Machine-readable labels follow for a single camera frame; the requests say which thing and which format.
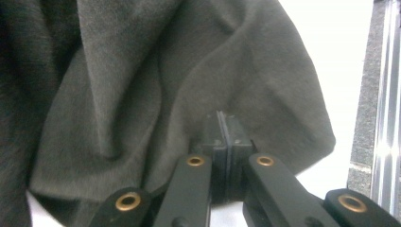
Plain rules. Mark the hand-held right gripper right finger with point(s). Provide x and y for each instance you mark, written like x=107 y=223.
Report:
x=235 y=170

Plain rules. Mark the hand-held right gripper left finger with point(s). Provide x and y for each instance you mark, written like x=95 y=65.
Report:
x=219 y=170

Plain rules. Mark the dark grey garment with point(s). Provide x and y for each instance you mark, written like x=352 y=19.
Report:
x=126 y=94

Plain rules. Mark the aluminium floor rail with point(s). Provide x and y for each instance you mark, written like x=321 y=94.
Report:
x=386 y=94

